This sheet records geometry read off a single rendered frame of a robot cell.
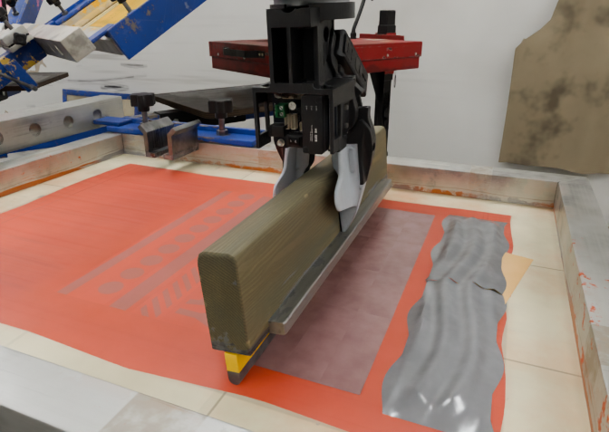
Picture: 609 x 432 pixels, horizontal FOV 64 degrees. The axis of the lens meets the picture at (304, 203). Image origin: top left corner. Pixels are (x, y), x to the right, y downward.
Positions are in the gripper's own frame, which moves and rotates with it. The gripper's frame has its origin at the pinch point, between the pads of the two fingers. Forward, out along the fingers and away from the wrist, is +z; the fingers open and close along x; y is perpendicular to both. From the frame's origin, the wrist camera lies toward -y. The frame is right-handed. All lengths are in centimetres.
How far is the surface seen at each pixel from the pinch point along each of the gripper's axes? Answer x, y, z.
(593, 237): 25.1, -6.8, 2.0
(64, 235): -29.8, 6.7, 3.9
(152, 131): -36.3, -18.5, -1.8
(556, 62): 32, -193, 6
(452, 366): 14.5, 13.4, 4.5
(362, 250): 3.2, -2.6, 5.0
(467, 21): -6, -199, -10
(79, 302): -17.1, 16.9, 3.9
